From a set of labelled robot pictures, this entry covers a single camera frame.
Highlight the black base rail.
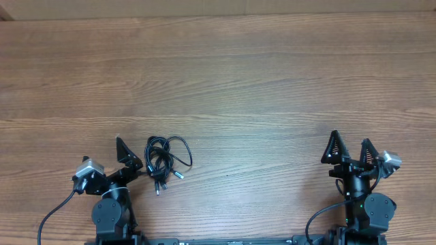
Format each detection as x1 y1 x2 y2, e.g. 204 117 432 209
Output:
143 235 309 245

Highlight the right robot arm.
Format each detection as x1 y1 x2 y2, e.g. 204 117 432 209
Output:
321 130 402 244

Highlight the thin black USB cable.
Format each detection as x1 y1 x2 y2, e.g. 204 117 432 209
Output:
159 135 193 180

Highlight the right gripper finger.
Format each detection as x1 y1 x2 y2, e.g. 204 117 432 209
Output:
321 130 350 165
360 138 379 166

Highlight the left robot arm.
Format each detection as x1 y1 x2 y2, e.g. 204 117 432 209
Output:
76 137 146 245

